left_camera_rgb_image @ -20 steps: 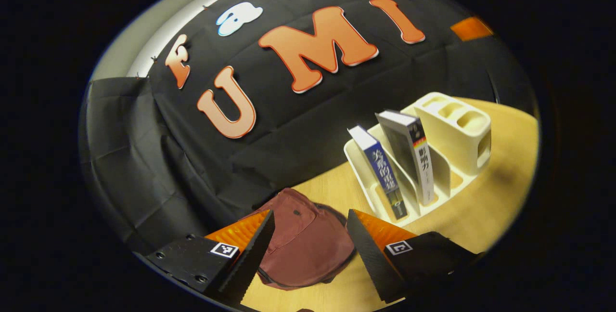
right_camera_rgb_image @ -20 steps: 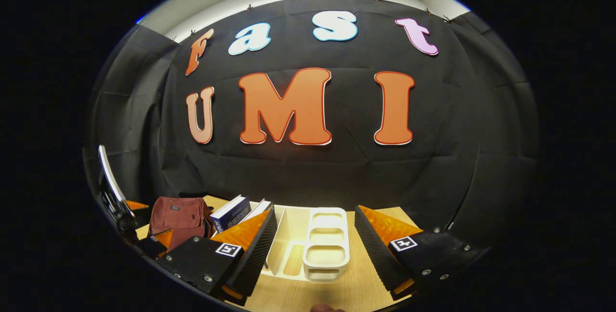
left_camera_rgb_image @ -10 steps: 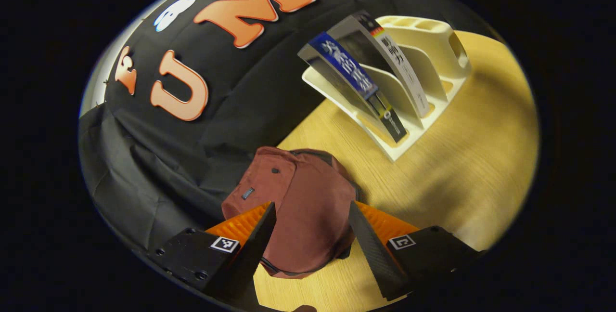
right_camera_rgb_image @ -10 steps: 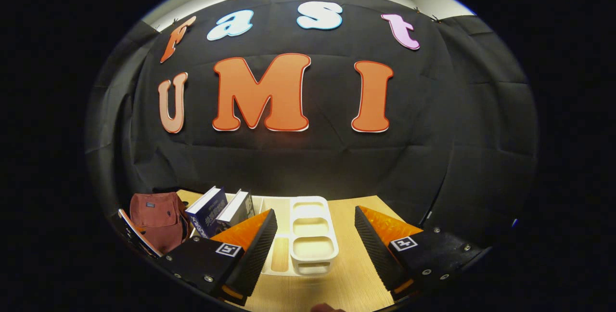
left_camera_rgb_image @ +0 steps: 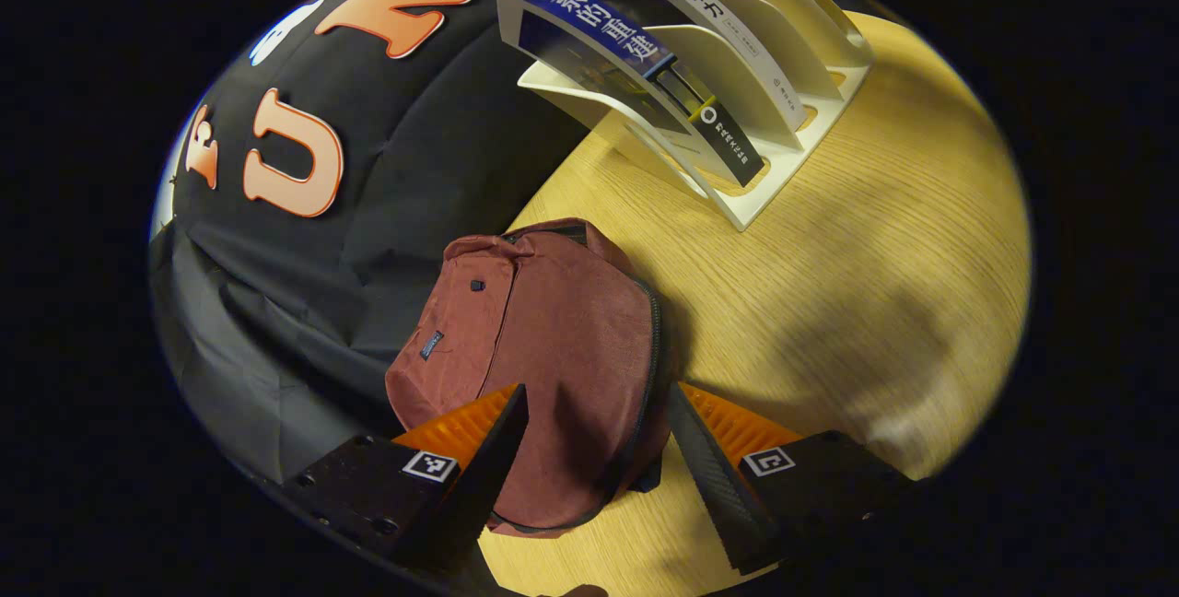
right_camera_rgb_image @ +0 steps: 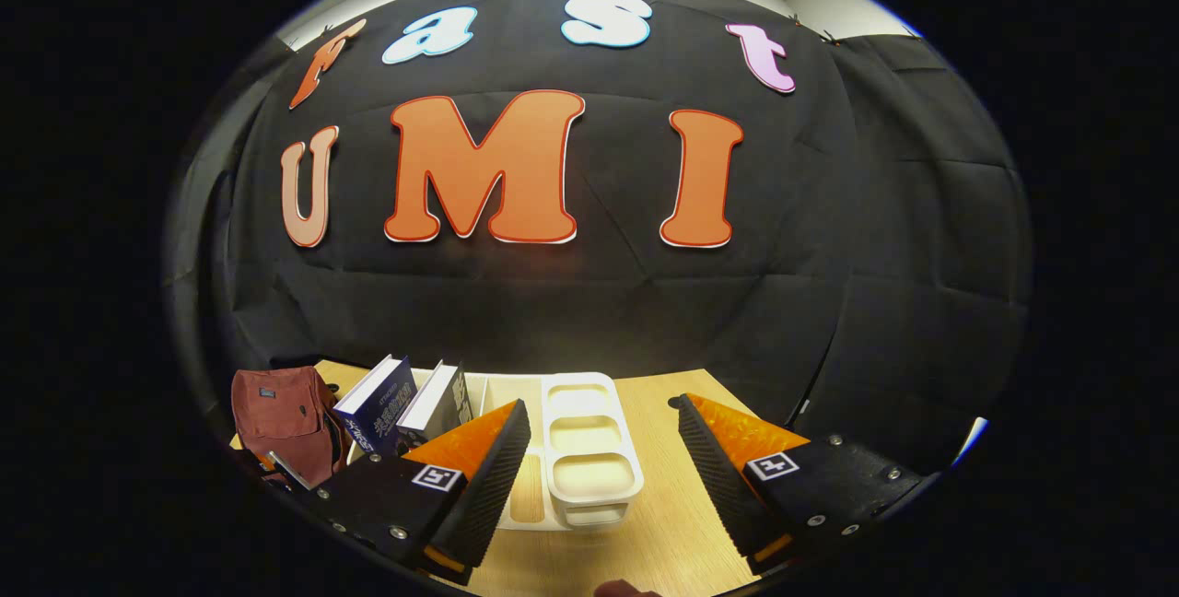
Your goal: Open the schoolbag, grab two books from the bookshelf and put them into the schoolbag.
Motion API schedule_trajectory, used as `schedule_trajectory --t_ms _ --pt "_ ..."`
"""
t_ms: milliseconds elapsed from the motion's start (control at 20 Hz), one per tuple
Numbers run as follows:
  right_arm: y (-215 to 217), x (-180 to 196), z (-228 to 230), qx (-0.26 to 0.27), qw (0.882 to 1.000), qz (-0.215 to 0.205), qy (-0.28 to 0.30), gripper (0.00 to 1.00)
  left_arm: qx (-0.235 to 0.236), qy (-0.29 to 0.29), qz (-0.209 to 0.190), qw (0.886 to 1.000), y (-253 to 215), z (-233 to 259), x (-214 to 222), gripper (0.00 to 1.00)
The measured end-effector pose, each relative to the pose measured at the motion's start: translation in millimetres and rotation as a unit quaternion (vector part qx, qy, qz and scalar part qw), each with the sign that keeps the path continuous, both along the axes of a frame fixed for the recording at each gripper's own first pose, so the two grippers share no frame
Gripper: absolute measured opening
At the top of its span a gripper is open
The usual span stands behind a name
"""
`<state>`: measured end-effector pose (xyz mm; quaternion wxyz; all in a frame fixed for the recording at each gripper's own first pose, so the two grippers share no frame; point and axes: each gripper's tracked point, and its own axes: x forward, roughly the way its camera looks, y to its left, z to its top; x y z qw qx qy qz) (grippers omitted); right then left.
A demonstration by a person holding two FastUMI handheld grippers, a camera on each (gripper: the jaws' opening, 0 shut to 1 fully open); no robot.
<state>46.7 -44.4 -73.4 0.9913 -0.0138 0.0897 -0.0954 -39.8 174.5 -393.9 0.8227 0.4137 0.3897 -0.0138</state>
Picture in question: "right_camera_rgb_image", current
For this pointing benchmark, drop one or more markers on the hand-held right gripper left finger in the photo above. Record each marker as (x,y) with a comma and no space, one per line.
(493,486)

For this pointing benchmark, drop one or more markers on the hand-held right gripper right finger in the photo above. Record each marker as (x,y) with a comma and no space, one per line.
(718,486)

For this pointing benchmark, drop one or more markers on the black portrait book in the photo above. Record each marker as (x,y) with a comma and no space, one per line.
(442,408)

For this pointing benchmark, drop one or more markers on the white bookshelf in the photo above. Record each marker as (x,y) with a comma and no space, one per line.
(589,477)

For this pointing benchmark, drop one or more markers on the blue book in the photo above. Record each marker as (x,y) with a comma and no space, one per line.
(382,413)

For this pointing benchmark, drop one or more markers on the dark red schoolbag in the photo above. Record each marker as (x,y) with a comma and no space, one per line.
(276,422)

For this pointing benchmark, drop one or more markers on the black backdrop cloth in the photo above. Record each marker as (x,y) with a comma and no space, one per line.
(829,256)

